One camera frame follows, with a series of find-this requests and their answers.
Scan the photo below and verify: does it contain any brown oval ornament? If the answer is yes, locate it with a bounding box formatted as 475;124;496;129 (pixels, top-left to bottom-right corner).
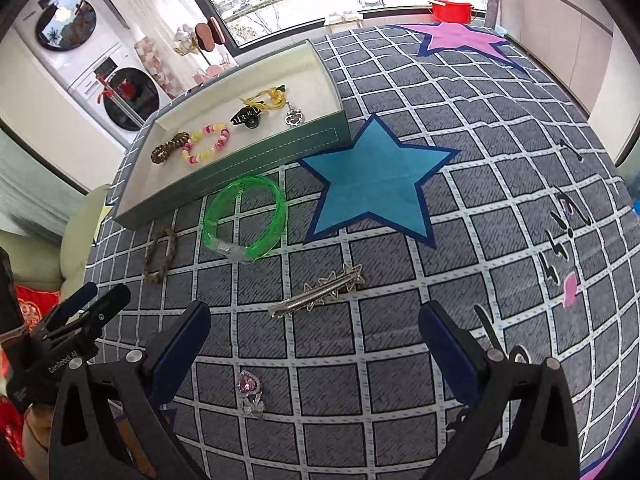
195;16;227;52

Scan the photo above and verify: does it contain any grey green curtain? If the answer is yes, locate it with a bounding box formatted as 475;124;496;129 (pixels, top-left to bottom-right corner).
0;130;96;233

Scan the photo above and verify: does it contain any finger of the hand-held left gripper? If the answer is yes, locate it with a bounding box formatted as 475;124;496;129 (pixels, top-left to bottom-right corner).
47;285;132;350
32;282;99;334

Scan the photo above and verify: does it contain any white washing machine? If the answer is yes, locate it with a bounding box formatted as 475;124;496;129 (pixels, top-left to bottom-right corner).
67;55;173;148

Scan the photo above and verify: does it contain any red mop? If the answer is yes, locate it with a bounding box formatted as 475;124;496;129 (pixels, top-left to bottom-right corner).
94;72;146;133

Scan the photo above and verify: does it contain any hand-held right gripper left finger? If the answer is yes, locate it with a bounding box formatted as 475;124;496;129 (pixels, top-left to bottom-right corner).
48;300;213;480

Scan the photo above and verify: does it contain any grey checked star tablecloth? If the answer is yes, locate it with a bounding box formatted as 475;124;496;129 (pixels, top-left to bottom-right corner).
82;22;640;480

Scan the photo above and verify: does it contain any brown wooden bead bracelet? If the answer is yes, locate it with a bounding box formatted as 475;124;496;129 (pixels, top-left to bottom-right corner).
151;131;192;165

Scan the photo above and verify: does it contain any green plastic bracelet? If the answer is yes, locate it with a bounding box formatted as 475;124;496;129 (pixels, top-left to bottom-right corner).
202;174;287;264

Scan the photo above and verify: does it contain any white curtain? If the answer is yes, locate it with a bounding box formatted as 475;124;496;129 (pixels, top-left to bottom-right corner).
145;0;241;76

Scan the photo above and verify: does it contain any black hair claw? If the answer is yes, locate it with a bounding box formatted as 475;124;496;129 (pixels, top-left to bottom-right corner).
230;105;263;129

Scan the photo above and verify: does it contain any pink yellow bead bracelet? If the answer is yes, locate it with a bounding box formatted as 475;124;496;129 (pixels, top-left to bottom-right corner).
181;122;232;166

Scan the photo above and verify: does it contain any yellow cord bracelet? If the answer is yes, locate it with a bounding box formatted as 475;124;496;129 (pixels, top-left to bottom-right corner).
239;84;288;113

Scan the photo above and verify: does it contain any pink flower ornament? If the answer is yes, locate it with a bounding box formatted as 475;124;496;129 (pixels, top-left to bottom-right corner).
192;60;238;85

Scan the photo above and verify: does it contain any checkered pink beige panel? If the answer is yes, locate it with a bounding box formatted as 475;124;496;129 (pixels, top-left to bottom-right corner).
134;35;177;98

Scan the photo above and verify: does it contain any red plastic bucket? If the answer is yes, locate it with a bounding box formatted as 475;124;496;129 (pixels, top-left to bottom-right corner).
430;1;475;24

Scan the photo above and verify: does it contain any red embroidered cushion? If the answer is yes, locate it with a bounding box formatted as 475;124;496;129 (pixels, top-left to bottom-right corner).
0;282;63;466

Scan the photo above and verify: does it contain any pink gem brooch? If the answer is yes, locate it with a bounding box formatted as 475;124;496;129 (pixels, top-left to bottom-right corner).
236;369;265;419

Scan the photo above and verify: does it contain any silver star hair clip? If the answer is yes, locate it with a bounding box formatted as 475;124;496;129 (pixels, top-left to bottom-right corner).
268;263;366;319

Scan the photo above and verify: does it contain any white flower ornament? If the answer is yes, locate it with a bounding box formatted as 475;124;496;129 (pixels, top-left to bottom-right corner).
172;22;202;57

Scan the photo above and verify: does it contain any pale green sofa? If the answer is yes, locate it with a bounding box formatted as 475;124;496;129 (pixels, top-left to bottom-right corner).
0;184;112;301

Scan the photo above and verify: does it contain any green jewelry box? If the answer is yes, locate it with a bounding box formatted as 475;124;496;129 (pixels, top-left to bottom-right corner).
112;39;350;231

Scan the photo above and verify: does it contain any person's left forearm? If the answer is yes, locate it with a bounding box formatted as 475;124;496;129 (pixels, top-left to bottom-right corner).
21;400;63;463

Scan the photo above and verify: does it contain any brown woven bracelet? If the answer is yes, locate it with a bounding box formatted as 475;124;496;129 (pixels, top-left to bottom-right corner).
142;225;179;282

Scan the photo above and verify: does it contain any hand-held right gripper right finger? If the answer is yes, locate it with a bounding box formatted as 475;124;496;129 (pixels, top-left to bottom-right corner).
417;300;584;480

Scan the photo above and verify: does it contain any white tumble dryer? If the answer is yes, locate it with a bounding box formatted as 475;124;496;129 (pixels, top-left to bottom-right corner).
10;0;131;96

